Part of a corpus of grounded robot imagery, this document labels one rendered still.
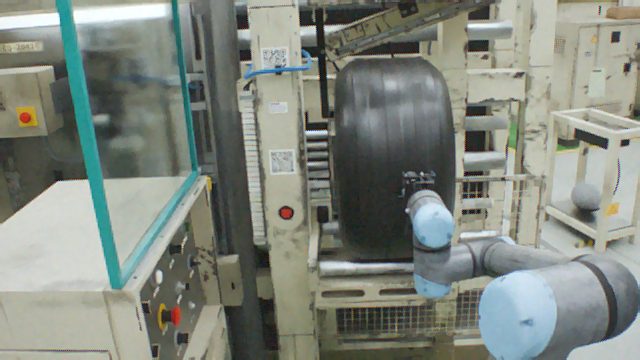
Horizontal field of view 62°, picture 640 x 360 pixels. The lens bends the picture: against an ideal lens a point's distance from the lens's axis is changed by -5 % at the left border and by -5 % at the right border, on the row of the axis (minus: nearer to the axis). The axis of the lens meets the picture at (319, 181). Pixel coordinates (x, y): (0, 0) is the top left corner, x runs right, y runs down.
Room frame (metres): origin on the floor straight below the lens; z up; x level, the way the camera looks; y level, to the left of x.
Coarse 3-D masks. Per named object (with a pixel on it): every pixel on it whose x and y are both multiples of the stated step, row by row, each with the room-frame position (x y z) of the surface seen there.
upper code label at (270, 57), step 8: (264, 48) 1.54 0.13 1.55; (272, 48) 1.54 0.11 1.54; (280, 48) 1.54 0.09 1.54; (264, 56) 1.54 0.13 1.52; (272, 56) 1.54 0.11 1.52; (280, 56) 1.54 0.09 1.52; (264, 64) 1.54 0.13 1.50; (272, 64) 1.54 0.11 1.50; (288, 64) 1.54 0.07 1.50; (288, 72) 1.54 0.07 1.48
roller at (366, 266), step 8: (320, 264) 1.47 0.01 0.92; (328, 264) 1.47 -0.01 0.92; (336, 264) 1.46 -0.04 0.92; (344, 264) 1.46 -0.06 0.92; (352, 264) 1.46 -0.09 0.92; (360, 264) 1.46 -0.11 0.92; (368, 264) 1.46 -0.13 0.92; (376, 264) 1.46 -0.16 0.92; (384, 264) 1.45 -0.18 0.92; (392, 264) 1.45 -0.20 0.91; (400, 264) 1.45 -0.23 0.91; (408, 264) 1.45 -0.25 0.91; (328, 272) 1.46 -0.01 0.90; (336, 272) 1.45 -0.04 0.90; (344, 272) 1.45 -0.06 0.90; (352, 272) 1.45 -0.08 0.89; (360, 272) 1.45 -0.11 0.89; (368, 272) 1.45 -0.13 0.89; (376, 272) 1.45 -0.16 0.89; (384, 272) 1.45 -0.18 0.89; (392, 272) 1.45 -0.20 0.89; (400, 272) 1.45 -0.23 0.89; (408, 272) 1.45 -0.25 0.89
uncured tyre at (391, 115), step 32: (352, 64) 1.58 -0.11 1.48; (384, 64) 1.55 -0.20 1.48; (416, 64) 1.54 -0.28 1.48; (352, 96) 1.44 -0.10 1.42; (384, 96) 1.42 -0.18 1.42; (416, 96) 1.41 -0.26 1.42; (448, 96) 1.45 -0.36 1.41; (352, 128) 1.37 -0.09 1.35; (384, 128) 1.36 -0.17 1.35; (416, 128) 1.35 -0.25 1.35; (448, 128) 1.37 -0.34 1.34; (352, 160) 1.34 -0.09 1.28; (384, 160) 1.32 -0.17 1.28; (416, 160) 1.32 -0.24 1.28; (448, 160) 1.33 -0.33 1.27; (352, 192) 1.33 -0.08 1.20; (384, 192) 1.31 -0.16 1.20; (448, 192) 1.32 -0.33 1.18; (352, 224) 1.35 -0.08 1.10; (384, 224) 1.32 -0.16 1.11; (384, 256) 1.42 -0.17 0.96
